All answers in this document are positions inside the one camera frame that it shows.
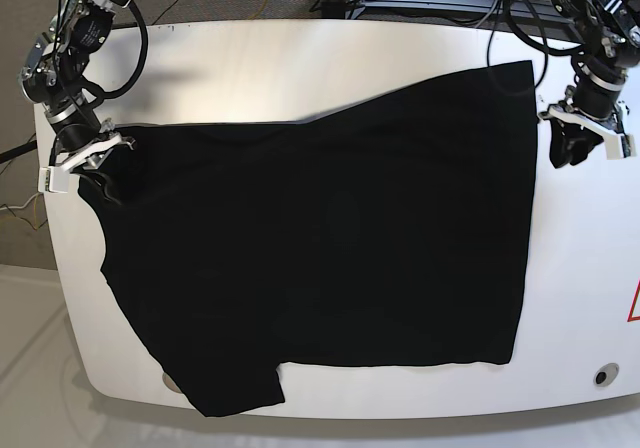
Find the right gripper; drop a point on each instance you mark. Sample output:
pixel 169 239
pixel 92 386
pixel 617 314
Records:
pixel 81 139

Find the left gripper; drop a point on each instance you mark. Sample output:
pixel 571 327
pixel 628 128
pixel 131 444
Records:
pixel 588 115

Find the black T-shirt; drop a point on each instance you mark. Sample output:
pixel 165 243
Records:
pixel 392 233

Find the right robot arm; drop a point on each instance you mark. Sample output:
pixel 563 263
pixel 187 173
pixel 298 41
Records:
pixel 53 77

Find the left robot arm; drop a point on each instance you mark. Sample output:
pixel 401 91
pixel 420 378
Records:
pixel 609 37

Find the red triangle warning sticker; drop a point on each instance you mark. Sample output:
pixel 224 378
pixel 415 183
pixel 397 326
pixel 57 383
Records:
pixel 634 310

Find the round table grommet hole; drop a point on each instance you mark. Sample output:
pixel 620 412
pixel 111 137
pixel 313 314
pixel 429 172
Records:
pixel 606 375

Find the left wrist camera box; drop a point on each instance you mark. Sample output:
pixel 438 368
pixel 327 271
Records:
pixel 620 146

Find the aluminium frame rail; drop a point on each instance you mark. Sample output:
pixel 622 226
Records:
pixel 546 12

